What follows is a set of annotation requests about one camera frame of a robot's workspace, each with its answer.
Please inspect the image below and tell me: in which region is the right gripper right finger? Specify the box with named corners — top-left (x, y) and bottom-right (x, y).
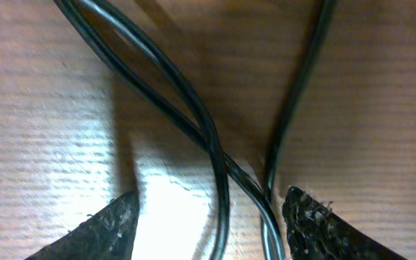
top-left (282, 186), bottom-right (405, 260)

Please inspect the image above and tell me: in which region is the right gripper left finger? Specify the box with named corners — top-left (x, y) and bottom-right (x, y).
top-left (27, 191), bottom-right (139, 260)

